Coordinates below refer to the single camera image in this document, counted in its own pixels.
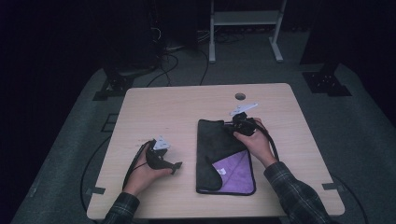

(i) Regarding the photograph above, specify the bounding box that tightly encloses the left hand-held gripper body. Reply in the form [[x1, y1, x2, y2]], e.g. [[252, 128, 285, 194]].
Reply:
[[145, 134, 176, 172]]

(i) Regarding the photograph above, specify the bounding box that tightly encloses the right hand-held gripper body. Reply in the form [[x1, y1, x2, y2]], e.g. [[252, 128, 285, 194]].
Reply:
[[229, 102, 260, 137]]

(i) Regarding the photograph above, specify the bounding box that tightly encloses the purple and black cloth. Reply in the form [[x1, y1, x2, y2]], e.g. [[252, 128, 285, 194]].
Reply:
[[195, 119, 257, 197]]

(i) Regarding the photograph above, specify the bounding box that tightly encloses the person's left hand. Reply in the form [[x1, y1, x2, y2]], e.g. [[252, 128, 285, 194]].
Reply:
[[122, 148, 174, 198]]

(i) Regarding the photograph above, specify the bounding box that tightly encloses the person's right hand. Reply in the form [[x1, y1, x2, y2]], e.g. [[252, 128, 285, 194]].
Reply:
[[233, 117, 279, 169]]

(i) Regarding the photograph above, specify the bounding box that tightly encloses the grey tape piece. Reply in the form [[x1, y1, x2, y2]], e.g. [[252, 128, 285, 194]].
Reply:
[[85, 186, 106, 197], [321, 182, 347, 192]]

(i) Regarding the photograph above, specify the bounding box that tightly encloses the black stand base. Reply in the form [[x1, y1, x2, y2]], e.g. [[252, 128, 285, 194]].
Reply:
[[299, 61, 353, 98], [92, 61, 158, 102]]

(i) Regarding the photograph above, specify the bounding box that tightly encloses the white metal stand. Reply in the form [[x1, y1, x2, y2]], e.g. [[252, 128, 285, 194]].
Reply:
[[208, 0, 288, 64]]

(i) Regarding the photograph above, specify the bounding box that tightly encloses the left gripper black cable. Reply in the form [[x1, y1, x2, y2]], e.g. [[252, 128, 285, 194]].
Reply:
[[122, 140, 154, 190]]

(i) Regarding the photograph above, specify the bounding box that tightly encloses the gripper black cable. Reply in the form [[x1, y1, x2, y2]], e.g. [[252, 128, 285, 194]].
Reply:
[[122, 140, 154, 190], [252, 117, 280, 162]]

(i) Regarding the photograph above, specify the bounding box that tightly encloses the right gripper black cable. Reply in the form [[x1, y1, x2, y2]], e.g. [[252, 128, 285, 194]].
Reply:
[[252, 117, 280, 162]]

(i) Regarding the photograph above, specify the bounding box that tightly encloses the black floor cable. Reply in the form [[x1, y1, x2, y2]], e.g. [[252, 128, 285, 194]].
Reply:
[[146, 51, 180, 88], [198, 48, 210, 87], [79, 135, 112, 213], [330, 174, 371, 224]]

